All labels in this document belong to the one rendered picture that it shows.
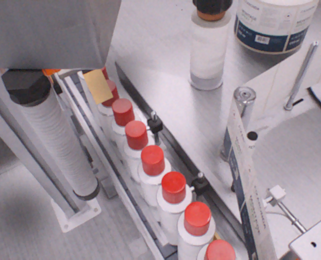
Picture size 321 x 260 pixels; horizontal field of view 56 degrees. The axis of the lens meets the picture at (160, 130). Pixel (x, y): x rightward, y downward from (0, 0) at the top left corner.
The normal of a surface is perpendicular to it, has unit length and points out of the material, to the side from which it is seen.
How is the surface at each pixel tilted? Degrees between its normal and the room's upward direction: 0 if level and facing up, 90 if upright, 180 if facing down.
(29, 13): 90
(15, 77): 0
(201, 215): 3
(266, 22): 90
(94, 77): 48
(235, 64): 0
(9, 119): 90
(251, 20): 90
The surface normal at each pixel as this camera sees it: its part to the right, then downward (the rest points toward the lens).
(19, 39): -0.07, 0.81
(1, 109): 0.51, 0.68
